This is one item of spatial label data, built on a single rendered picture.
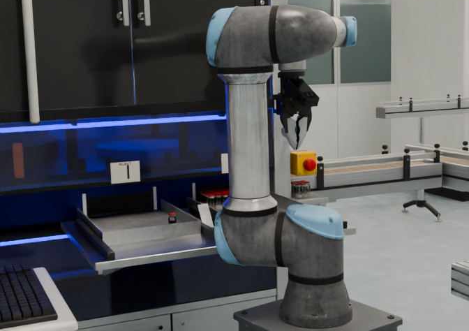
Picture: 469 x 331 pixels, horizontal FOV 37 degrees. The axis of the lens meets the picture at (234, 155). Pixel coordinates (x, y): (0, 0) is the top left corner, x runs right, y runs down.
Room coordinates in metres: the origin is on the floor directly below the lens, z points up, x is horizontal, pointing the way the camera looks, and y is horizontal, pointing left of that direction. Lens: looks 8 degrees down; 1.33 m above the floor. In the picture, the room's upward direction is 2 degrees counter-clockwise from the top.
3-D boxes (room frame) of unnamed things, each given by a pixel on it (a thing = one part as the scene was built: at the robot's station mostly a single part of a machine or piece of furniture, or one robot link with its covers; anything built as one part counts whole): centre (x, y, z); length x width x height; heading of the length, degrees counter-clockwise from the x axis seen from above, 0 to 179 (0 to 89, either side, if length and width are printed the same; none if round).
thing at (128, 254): (1.92, 0.10, 0.87); 0.70 x 0.48 x 0.02; 113
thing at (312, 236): (1.44, -0.16, 0.96); 0.13 x 0.12 x 0.14; 74
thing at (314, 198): (2.30, -0.22, 0.87); 0.14 x 0.13 x 0.02; 23
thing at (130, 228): (1.92, 0.28, 0.90); 0.34 x 0.26 x 0.04; 23
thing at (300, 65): (1.93, -0.16, 1.31); 0.08 x 0.08 x 0.05
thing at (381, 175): (2.50, -0.43, 0.92); 0.69 x 0.16 x 0.16; 113
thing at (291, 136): (1.93, -0.15, 1.13); 0.06 x 0.03 x 0.09; 23
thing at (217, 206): (2.13, 0.00, 0.90); 0.18 x 0.02 x 0.05; 114
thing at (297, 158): (2.26, -0.22, 0.99); 0.08 x 0.07 x 0.07; 23
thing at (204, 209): (1.85, 0.06, 0.91); 0.14 x 0.03 x 0.06; 23
